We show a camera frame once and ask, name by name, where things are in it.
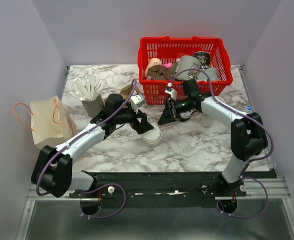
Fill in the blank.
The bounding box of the pink item in basket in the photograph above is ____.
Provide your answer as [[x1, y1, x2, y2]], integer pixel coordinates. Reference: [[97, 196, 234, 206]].
[[162, 62, 173, 69]]

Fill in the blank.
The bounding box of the red plastic shopping basket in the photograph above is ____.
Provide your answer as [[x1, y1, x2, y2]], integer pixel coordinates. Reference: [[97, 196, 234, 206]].
[[137, 36, 233, 105]]

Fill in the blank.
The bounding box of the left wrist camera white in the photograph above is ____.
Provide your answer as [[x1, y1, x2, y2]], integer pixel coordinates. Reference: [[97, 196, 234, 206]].
[[130, 94, 146, 113]]

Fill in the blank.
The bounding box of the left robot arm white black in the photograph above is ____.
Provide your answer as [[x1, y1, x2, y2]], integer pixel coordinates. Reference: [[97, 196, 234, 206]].
[[31, 93, 161, 198]]

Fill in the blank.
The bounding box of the beige cup in basket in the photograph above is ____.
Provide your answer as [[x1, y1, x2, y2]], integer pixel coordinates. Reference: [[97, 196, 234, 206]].
[[145, 57, 162, 78]]

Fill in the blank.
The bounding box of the grey felt straw holder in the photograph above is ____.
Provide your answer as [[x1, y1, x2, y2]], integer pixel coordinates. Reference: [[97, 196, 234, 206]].
[[81, 94, 104, 118]]

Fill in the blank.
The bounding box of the stack of white lids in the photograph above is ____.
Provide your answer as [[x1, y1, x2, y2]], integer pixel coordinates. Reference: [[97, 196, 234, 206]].
[[179, 111, 194, 122]]

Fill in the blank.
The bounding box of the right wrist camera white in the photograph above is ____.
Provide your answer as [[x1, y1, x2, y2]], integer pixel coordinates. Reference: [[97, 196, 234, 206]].
[[165, 82, 177, 100]]

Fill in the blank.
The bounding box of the grey pouch in basket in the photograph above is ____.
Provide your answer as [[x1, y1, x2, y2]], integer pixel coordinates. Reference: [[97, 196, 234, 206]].
[[196, 67, 219, 81]]

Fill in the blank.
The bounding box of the stack of white paper cups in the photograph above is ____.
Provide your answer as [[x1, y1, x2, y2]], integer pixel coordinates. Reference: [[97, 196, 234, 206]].
[[201, 97, 228, 128]]

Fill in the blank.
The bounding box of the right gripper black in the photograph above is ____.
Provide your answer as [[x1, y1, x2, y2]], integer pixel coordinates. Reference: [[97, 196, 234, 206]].
[[157, 97, 191, 126]]

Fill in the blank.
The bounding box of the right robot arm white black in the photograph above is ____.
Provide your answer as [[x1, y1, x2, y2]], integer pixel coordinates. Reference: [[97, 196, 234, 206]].
[[158, 79, 268, 196]]

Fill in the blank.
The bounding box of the brown fabric scrunchie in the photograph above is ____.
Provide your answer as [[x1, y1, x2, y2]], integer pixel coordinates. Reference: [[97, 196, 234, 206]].
[[147, 65, 171, 81]]

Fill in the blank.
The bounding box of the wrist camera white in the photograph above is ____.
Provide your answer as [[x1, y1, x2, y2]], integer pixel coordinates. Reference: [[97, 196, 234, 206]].
[[130, 94, 146, 113], [165, 82, 177, 100]]

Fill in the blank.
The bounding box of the aluminium rail frame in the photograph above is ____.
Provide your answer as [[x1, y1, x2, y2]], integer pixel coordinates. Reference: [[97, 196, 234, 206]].
[[16, 178, 294, 240]]

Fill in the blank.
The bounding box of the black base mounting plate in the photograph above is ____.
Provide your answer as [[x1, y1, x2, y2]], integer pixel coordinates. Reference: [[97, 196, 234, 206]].
[[69, 172, 246, 209]]

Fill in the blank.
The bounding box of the brown cardboard cup carrier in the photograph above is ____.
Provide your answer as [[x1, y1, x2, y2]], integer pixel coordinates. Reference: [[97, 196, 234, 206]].
[[103, 84, 142, 106]]

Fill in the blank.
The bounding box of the grey printed cup in basket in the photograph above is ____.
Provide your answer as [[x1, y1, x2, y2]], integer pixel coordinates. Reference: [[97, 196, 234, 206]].
[[174, 55, 200, 81]]

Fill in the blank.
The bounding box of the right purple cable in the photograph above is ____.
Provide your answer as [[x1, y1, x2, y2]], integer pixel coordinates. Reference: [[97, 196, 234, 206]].
[[169, 68, 275, 219]]

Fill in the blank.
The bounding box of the clear plastic water bottle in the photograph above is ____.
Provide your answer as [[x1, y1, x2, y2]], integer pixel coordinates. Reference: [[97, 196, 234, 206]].
[[244, 105, 254, 115]]

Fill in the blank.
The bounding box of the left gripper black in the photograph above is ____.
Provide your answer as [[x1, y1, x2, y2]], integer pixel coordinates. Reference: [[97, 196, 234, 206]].
[[114, 105, 154, 135]]

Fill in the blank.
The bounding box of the single white paper cup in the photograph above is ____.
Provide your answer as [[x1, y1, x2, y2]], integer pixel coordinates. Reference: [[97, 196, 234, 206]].
[[142, 123, 162, 147]]

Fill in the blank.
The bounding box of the black printed cup in basket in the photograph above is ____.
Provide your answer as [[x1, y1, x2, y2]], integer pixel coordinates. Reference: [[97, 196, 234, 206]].
[[193, 51, 211, 70]]

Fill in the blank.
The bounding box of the white paper takeout bag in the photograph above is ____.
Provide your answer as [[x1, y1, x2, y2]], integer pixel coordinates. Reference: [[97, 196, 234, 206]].
[[13, 95, 78, 151]]

